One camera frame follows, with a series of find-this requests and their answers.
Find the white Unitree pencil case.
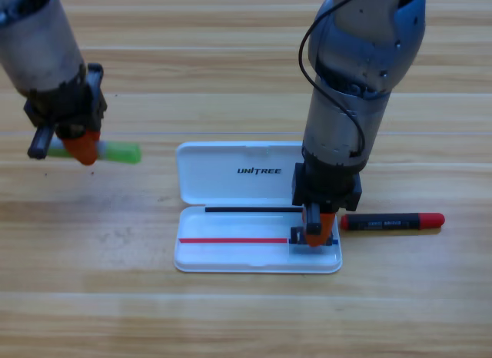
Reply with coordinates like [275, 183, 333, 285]
[173, 141, 343, 274]

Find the red and black marker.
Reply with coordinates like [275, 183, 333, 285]
[340, 212, 446, 232]

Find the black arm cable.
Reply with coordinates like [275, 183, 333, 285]
[298, 0, 367, 158]

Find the black eraser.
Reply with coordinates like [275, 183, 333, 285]
[290, 226, 334, 247]

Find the green highlighter pen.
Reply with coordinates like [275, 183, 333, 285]
[45, 139, 142, 166]

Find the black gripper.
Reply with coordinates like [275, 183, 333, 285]
[22, 62, 108, 167]
[290, 161, 364, 247]

